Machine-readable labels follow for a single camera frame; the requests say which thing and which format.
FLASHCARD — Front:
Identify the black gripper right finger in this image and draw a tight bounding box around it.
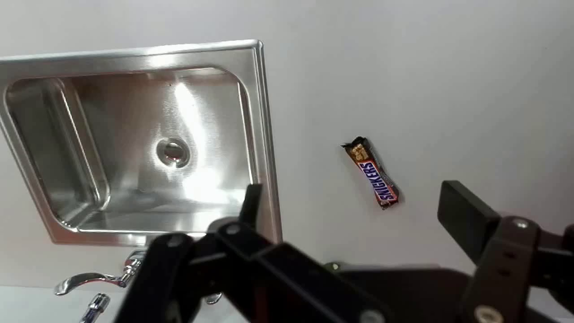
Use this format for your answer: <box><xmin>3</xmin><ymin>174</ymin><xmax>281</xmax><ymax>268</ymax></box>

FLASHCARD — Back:
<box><xmin>438</xmin><ymin>180</ymin><xmax>574</xmax><ymax>323</ymax></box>

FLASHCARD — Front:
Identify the chrome sink faucet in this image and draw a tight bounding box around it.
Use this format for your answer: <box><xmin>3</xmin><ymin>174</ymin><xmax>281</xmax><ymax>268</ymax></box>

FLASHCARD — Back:
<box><xmin>54</xmin><ymin>250</ymin><xmax>145</xmax><ymax>323</ymax></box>

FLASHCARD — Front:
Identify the Snickers candy bar packet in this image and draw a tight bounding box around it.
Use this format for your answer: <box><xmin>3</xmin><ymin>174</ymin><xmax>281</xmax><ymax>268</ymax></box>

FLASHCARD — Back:
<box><xmin>342</xmin><ymin>137</ymin><xmax>400</xmax><ymax>208</ymax></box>

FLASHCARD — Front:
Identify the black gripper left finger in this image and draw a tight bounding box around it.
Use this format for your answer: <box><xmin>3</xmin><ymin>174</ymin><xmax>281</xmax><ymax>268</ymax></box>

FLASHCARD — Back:
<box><xmin>115</xmin><ymin>185</ymin><xmax>384</xmax><ymax>323</ymax></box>

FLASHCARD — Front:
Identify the stainless steel sink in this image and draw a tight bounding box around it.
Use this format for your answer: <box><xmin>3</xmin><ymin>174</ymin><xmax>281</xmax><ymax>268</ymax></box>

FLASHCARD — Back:
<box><xmin>0</xmin><ymin>40</ymin><xmax>281</xmax><ymax>246</ymax></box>

